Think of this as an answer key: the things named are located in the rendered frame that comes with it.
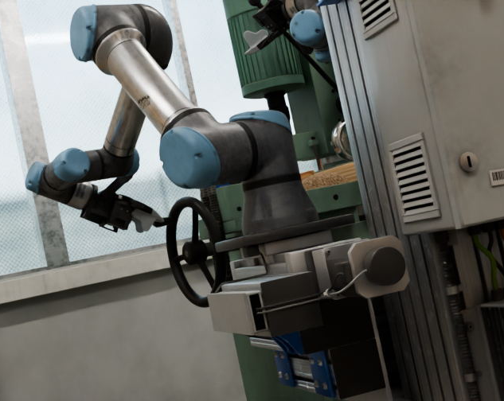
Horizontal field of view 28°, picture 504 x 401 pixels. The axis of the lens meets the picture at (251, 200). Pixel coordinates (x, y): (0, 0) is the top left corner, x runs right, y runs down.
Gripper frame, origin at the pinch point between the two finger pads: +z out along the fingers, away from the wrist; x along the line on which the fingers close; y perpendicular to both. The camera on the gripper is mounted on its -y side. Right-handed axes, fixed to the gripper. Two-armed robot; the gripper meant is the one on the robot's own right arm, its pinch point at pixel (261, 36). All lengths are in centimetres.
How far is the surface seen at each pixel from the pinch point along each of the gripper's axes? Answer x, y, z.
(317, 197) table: 33.0, -30.9, -18.3
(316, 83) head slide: -5.4, -21.4, 5.3
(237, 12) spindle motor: -6.0, 7.3, 9.1
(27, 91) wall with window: -2, 26, 144
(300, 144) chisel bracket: 9.7, -29.0, 8.7
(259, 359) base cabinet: 60, -59, 21
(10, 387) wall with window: 88, -38, 139
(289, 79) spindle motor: 1.1, -14.0, 3.5
